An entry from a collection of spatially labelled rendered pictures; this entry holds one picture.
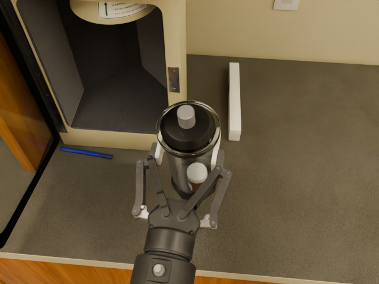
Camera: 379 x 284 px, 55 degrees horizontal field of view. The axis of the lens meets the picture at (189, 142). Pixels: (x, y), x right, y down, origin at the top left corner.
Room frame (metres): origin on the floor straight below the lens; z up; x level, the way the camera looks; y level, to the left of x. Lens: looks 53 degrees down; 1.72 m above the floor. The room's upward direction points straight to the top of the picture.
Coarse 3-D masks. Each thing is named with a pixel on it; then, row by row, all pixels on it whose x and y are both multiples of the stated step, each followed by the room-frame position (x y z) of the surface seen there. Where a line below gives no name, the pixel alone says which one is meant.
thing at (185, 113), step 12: (180, 108) 0.38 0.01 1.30; (192, 108) 0.38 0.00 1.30; (204, 108) 0.41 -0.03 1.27; (168, 120) 0.39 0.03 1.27; (180, 120) 0.37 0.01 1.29; (192, 120) 0.37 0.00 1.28; (204, 120) 0.38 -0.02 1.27; (168, 132) 0.36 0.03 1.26; (180, 132) 0.36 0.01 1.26; (192, 132) 0.36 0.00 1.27; (204, 132) 0.36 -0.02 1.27; (180, 144) 0.34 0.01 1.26; (192, 144) 0.34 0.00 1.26; (204, 144) 0.35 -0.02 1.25
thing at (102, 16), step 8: (72, 0) 0.63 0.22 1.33; (72, 8) 0.62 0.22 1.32; (80, 8) 0.60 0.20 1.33; (88, 8) 0.59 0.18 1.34; (96, 8) 0.59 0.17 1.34; (104, 8) 0.58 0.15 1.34; (112, 8) 0.58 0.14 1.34; (120, 8) 0.59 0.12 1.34; (128, 8) 0.59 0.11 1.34; (136, 8) 0.60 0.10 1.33; (144, 8) 0.61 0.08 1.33; (152, 8) 0.62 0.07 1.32; (80, 16) 0.59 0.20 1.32; (88, 16) 0.59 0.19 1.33; (96, 16) 0.58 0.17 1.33; (104, 16) 0.58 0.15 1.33; (112, 16) 0.58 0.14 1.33; (120, 16) 0.58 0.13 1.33; (128, 16) 0.58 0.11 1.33; (136, 16) 0.59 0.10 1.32; (112, 24) 0.57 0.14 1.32
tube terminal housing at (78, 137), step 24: (96, 0) 0.56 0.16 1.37; (120, 0) 0.56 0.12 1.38; (144, 0) 0.55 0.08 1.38; (168, 0) 0.55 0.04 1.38; (168, 24) 0.55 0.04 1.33; (168, 48) 0.55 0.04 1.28; (168, 96) 0.55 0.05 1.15; (72, 120) 0.60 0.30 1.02; (72, 144) 0.58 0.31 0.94; (96, 144) 0.57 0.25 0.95; (120, 144) 0.56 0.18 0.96; (144, 144) 0.56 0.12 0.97
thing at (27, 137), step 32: (0, 32) 0.53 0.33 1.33; (0, 64) 0.50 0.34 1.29; (0, 96) 0.46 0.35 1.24; (32, 96) 0.53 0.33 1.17; (0, 128) 0.43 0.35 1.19; (32, 128) 0.49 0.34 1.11; (0, 160) 0.39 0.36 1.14; (32, 160) 0.45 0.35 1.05; (0, 192) 0.35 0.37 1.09; (0, 224) 0.31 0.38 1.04
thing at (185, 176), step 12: (168, 108) 0.42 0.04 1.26; (216, 120) 0.39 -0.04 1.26; (156, 132) 0.37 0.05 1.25; (216, 132) 0.37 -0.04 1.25; (168, 144) 0.35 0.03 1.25; (168, 156) 0.37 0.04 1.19; (204, 156) 0.35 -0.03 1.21; (180, 168) 0.35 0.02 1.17; (192, 168) 0.35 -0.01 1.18; (204, 168) 0.35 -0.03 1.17; (180, 180) 0.36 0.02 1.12; (192, 180) 0.35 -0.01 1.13; (204, 180) 0.36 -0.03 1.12; (192, 192) 0.36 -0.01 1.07
